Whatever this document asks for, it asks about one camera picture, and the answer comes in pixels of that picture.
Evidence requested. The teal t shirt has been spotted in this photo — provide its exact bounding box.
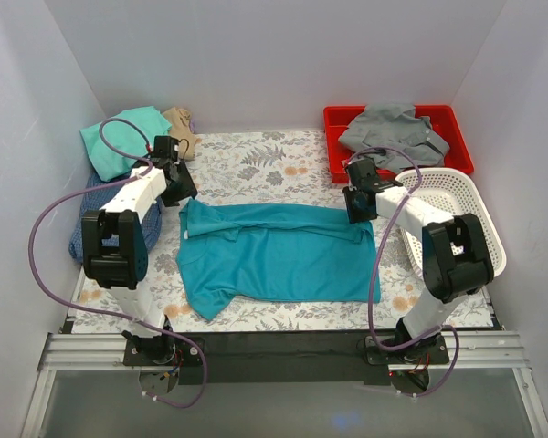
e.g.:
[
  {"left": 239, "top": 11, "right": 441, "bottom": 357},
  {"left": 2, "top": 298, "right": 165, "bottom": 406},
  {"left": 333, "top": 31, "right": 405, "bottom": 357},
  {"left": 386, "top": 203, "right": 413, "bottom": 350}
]
[{"left": 176, "top": 200, "right": 381, "bottom": 320}]

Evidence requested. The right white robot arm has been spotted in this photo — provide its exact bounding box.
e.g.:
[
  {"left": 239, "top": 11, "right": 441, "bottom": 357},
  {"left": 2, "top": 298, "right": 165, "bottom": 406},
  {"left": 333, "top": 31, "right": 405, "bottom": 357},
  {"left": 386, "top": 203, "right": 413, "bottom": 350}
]
[{"left": 342, "top": 158, "right": 506, "bottom": 363}]

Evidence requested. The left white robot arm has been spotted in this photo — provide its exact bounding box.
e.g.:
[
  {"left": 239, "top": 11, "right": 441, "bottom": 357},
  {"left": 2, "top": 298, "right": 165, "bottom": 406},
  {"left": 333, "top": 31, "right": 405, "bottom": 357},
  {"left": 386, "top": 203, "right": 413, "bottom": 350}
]
[{"left": 81, "top": 136, "right": 197, "bottom": 365}]

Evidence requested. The beige folded garment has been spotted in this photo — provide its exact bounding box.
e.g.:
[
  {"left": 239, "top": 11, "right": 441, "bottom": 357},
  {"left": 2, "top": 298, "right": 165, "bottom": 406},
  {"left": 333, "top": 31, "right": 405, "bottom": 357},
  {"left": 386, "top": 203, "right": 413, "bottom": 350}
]
[{"left": 162, "top": 107, "right": 202, "bottom": 161}]

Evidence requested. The mint green folded shirt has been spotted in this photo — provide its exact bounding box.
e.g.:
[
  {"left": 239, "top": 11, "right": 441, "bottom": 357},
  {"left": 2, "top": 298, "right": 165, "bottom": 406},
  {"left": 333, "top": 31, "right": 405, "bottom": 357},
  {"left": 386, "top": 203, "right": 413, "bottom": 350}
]
[{"left": 79, "top": 106, "right": 171, "bottom": 182}]

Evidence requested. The grey crumpled shirt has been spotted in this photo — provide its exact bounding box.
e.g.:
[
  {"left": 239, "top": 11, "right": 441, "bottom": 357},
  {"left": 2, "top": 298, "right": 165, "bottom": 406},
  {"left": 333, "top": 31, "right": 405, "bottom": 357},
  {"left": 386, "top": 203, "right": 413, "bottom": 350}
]
[{"left": 339, "top": 103, "right": 450, "bottom": 173}]

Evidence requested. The red plastic tray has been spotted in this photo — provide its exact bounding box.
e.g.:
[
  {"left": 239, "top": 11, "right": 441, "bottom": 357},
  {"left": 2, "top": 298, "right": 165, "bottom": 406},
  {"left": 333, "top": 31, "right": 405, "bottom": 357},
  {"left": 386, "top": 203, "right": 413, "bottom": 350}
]
[{"left": 322, "top": 105, "right": 474, "bottom": 184}]

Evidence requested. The floral patterned table mat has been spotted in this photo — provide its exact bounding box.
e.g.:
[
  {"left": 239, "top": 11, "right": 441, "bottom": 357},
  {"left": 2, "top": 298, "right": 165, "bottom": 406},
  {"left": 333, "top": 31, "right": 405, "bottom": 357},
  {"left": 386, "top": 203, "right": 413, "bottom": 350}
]
[{"left": 72, "top": 130, "right": 494, "bottom": 333}]

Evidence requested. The blue checkered folded shirt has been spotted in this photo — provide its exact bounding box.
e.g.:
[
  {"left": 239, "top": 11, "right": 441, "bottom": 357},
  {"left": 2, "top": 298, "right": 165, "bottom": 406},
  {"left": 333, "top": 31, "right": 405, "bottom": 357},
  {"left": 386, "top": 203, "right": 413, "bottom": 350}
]
[{"left": 68, "top": 172, "right": 163, "bottom": 264}]

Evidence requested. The white perforated plastic basket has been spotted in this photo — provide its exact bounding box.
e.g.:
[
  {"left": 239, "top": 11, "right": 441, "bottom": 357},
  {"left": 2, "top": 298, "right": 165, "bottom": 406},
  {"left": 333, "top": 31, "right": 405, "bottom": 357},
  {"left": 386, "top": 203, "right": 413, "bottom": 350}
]
[{"left": 395, "top": 167, "right": 507, "bottom": 279}]

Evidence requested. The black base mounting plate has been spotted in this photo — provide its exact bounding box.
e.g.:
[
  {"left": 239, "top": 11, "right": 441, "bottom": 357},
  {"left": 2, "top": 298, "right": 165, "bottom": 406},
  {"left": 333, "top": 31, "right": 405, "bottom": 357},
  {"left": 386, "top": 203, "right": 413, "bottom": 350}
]
[{"left": 122, "top": 330, "right": 452, "bottom": 386}]

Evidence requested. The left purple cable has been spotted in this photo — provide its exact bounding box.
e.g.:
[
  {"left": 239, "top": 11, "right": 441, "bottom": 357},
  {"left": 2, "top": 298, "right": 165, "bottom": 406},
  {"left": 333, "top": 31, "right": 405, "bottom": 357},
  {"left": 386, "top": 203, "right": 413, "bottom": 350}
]
[{"left": 29, "top": 117, "right": 211, "bottom": 409}]

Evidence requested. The aluminium frame rail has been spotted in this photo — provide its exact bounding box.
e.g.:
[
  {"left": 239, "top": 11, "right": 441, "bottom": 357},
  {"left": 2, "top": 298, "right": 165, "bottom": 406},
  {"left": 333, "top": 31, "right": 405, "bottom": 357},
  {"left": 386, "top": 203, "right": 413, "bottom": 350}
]
[{"left": 23, "top": 329, "right": 548, "bottom": 437}]

